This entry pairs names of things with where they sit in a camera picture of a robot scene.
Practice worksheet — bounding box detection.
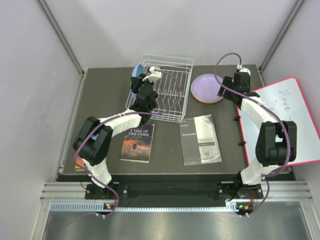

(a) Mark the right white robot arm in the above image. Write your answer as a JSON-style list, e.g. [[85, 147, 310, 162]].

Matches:
[[218, 66, 297, 198]]

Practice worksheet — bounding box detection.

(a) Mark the grey slotted cable duct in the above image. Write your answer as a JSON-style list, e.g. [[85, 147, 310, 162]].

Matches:
[[50, 202, 250, 213]]

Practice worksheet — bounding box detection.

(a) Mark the grey setup guide booklet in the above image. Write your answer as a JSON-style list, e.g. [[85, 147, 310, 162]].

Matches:
[[179, 114, 222, 166]]

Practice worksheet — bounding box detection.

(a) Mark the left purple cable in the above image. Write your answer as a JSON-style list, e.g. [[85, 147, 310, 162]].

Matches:
[[72, 68, 183, 217]]

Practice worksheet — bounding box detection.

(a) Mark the pink plate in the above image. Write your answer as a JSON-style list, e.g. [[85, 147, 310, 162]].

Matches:
[[194, 97, 223, 104]]

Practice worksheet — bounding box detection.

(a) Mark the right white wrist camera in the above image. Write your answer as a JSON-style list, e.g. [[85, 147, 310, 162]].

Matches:
[[236, 64, 251, 75]]

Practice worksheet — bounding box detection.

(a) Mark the pink framed whiteboard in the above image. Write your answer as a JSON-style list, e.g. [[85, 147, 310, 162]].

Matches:
[[237, 76, 320, 167]]

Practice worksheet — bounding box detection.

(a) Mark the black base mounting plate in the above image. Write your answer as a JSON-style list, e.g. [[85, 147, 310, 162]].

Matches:
[[84, 182, 265, 201]]

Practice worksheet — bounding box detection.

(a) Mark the Tale of Two Cities book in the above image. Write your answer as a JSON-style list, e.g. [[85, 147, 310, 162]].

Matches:
[[120, 123, 155, 163]]

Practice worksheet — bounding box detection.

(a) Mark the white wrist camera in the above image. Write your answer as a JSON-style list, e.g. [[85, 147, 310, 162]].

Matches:
[[142, 66, 162, 83], [236, 64, 251, 75]]

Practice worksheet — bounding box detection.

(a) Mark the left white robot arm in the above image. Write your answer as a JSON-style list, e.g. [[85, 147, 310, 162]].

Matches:
[[73, 71, 162, 199]]

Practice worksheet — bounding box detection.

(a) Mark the blue plate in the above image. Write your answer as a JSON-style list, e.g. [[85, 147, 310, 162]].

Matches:
[[130, 64, 146, 101]]

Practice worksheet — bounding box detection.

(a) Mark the white wire dish rack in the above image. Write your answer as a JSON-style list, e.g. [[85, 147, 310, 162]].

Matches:
[[139, 53, 194, 123]]

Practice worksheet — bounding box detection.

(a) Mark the purple plate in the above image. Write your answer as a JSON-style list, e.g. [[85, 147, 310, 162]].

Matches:
[[190, 74, 223, 96]]

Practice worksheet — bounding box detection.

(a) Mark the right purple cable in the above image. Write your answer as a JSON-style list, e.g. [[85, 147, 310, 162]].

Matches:
[[214, 52, 292, 217]]

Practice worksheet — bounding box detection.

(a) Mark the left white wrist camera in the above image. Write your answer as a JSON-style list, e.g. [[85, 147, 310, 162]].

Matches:
[[142, 66, 162, 83]]

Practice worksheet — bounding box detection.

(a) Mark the purple cable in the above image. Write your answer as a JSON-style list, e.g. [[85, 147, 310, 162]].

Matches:
[[72, 68, 183, 217], [214, 52, 292, 217]]

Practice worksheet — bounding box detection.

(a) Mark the aluminium frame rail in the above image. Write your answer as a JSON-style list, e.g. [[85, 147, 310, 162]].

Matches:
[[40, 181, 313, 202]]

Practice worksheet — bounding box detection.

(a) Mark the blue fantasy cover book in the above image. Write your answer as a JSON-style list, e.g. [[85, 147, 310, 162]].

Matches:
[[74, 156, 86, 172]]

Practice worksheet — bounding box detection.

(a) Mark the orange plate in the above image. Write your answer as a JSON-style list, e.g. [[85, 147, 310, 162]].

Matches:
[[192, 92, 223, 104]]

